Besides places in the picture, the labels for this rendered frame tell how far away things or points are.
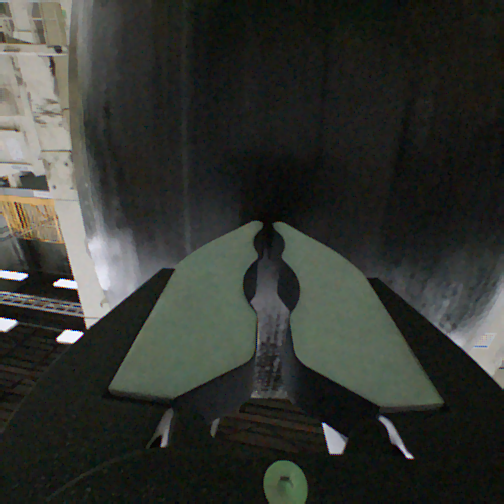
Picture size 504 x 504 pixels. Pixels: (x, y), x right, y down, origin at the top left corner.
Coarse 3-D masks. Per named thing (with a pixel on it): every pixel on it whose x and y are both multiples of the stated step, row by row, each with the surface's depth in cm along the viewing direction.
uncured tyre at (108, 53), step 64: (128, 0) 12; (192, 0) 11; (256, 0) 11; (320, 0) 11; (384, 0) 11; (448, 0) 11; (128, 64) 12; (192, 64) 12; (256, 64) 11; (320, 64) 11; (384, 64) 11; (448, 64) 11; (128, 128) 12; (192, 128) 12; (256, 128) 12; (320, 128) 12; (384, 128) 12; (448, 128) 12; (128, 192) 13; (192, 192) 13; (256, 192) 13; (320, 192) 13; (384, 192) 13; (448, 192) 13; (128, 256) 15; (384, 256) 14; (448, 256) 14; (448, 320) 15; (256, 384) 21
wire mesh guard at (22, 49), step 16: (0, 0) 57; (16, 0) 57; (32, 0) 57; (0, 16) 58; (32, 32) 60; (0, 48) 60; (16, 48) 60; (32, 48) 60; (48, 48) 60; (64, 48) 60
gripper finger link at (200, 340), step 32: (256, 224) 11; (192, 256) 9; (224, 256) 9; (256, 256) 9; (192, 288) 8; (224, 288) 8; (256, 288) 10; (160, 320) 7; (192, 320) 7; (224, 320) 7; (256, 320) 7; (128, 352) 6; (160, 352) 6; (192, 352) 6; (224, 352) 6; (256, 352) 6; (128, 384) 5; (160, 384) 5; (192, 384) 5; (224, 384) 6
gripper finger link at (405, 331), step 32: (384, 288) 8; (416, 320) 7; (416, 352) 6; (448, 352) 6; (448, 384) 6; (480, 384) 6; (384, 416) 5; (416, 416) 5; (448, 416) 5; (480, 416) 5; (416, 448) 5; (448, 448) 5; (480, 448) 5; (480, 480) 4
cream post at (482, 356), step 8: (496, 320) 39; (496, 328) 40; (496, 336) 41; (496, 344) 41; (472, 352) 42; (480, 352) 42; (488, 352) 42; (496, 352) 42; (480, 360) 43; (488, 360) 43; (496, 360) 43; (488, 368) 43; (496, 368) 43
